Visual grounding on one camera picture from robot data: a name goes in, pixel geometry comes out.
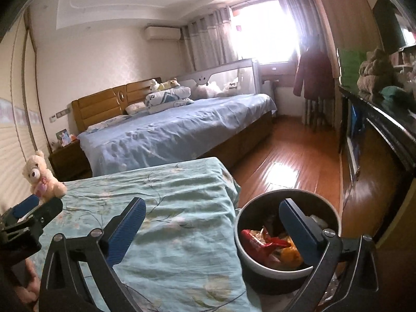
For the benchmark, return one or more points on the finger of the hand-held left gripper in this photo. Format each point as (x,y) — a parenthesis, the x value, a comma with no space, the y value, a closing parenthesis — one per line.
(24,206)
(48,209)

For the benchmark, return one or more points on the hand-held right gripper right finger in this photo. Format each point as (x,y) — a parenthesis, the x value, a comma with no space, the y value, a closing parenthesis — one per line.
(300,230)

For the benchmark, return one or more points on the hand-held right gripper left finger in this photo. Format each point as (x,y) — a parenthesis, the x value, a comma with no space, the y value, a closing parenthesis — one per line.
(125,230)

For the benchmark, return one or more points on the red snack packet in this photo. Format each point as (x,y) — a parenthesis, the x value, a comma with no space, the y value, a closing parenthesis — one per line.
(256,237)

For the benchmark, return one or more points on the black trash bin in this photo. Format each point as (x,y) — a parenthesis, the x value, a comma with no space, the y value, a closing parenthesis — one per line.
(253,266)

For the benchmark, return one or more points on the person's left hand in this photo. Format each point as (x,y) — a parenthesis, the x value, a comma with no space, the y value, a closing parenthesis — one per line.
(32,286)

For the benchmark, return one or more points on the cream teddy bear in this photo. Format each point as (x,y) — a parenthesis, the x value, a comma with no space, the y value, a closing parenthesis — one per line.
(39,175)

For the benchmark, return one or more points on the wooden nightstand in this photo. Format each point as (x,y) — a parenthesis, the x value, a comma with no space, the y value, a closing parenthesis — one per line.
(70,162)

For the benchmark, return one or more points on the cream sliding wardrobe doors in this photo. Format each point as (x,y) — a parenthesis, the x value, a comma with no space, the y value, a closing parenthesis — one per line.
(19,120)

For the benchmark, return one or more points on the blue white pillow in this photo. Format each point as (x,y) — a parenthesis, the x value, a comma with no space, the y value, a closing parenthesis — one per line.
(104,126)

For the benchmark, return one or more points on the blue lit screen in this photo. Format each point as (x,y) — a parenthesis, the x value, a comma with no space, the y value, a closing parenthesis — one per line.
(353,136)

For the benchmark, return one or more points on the bed with blue sheet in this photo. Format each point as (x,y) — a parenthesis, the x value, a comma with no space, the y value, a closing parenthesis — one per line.
(178,133)

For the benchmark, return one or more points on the wooden headboard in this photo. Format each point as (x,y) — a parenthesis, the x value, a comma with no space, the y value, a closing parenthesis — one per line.
(100,104)

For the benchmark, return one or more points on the black media cabinet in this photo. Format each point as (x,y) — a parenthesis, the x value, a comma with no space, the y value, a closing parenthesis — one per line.
(390,143)

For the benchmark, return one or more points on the folded blue white quilt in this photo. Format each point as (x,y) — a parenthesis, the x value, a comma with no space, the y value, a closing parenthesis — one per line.
(169,99)

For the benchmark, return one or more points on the white plush toy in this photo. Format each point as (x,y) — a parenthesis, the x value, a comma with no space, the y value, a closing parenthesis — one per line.
(154,85)

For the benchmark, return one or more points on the yellowish plush toy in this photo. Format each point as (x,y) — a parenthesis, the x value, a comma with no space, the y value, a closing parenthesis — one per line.
(169,84)

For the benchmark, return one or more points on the dark red coat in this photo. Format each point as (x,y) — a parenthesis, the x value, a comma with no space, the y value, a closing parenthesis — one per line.
(313,71)

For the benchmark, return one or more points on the teal cloth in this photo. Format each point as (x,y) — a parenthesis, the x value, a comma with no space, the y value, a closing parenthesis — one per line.
(393,92)

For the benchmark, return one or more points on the green box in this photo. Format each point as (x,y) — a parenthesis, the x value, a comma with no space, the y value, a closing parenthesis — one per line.
(349,66)

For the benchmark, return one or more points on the brown plush toy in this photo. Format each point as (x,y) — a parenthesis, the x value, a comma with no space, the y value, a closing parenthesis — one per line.
(375,71)

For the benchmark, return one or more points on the white air conditioner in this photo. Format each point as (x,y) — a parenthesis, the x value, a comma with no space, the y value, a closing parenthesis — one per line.
(162,33)

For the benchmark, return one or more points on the bright window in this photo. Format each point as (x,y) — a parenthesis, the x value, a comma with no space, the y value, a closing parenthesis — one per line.
(263,29)

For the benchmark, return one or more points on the grey striped curtain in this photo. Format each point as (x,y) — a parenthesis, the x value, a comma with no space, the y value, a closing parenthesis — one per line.
(302,19)
(208,39)

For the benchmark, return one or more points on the wooden wardrobe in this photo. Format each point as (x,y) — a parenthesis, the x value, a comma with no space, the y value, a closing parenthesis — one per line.
(344,13)

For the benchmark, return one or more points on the photo frame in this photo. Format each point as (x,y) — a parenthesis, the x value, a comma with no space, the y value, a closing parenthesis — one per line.
(62,137)

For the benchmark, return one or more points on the wall switch panel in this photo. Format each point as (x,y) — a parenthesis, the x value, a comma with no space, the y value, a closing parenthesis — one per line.
(60,114)

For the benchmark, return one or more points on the grey bed guard rail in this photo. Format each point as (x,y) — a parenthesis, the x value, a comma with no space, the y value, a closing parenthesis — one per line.
(227,74)

